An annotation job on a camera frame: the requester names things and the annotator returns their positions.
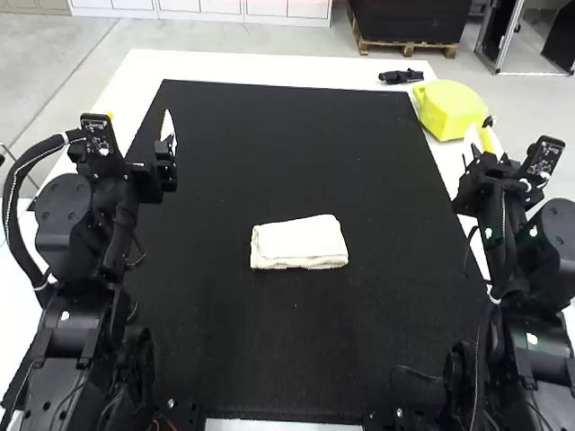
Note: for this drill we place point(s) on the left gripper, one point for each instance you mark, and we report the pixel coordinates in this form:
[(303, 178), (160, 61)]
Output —
[(148, 182)]

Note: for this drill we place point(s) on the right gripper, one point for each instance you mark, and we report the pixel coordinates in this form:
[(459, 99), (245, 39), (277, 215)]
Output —
[(483, 188)]

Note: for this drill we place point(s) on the pale towel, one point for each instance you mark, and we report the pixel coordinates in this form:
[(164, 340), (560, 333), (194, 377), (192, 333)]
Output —
[(296, 242)]

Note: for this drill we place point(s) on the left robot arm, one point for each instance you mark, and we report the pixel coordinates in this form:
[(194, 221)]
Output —
[(67, 215)]

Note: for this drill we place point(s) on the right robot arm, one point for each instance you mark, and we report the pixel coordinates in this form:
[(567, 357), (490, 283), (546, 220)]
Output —
[(548, 233)]

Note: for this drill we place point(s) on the yellow plastic case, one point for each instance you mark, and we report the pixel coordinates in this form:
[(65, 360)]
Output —
[(449, 110)]

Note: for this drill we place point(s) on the black tool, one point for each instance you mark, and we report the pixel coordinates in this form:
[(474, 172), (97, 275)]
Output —
[(400, 76)]

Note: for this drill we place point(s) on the grey cupboard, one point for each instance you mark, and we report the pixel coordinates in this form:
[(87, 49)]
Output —
[(287, 9), (112, 6), (200, 8)]

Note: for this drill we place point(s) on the black panel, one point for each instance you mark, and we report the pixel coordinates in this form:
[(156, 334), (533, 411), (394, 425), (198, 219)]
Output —
[(559, 40)]

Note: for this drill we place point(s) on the wooden pallet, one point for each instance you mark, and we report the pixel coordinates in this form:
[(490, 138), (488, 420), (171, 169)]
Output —
[(404, 47)]

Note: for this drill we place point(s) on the black mat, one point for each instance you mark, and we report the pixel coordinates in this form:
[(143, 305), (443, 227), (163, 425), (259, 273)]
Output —
[(292, 157)]

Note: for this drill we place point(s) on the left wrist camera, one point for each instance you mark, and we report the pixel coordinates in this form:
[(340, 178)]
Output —
[(96, 134)]

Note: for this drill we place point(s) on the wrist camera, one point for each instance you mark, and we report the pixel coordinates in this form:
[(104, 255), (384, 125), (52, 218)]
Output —
[(545, 157), (96, 134)]

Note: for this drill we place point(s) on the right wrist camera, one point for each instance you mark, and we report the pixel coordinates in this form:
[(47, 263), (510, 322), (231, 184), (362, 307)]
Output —
[(545, 157)]

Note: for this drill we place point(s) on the aluminium frame cart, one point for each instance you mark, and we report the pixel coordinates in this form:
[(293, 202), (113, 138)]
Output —
[(505, 40)]

